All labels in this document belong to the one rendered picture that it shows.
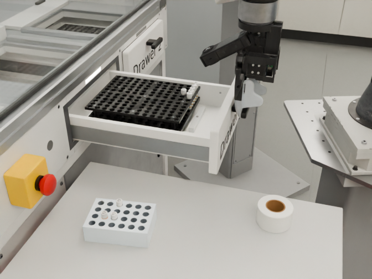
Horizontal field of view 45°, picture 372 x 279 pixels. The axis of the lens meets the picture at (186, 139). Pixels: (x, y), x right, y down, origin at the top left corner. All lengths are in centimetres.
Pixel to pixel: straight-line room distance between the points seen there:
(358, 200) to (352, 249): 18
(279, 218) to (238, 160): 131
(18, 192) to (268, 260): 47
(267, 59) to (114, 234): 45
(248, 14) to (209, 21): 177
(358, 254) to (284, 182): 93
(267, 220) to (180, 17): 195
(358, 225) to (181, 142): 57
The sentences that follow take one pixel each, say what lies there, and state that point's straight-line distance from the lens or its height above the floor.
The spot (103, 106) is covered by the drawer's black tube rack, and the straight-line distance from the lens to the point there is 104.
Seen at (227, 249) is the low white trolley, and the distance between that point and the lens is 88.
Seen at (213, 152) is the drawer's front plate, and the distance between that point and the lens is 92.
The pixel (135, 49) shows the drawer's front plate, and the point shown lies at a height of 92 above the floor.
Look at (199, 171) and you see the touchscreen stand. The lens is 226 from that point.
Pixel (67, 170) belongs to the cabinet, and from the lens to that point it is 107.
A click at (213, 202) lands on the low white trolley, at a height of 76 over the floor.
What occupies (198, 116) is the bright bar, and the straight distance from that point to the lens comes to 109.
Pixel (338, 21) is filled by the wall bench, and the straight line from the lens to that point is 394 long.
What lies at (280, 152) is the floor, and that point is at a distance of 251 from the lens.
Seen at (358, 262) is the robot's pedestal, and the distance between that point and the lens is 141.
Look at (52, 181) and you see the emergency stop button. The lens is 86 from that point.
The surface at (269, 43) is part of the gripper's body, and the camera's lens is 93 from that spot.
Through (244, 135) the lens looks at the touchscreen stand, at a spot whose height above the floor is 26.
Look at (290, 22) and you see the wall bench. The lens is 396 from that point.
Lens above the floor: 140
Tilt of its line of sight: 33 degrees down
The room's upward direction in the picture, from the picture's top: straight up
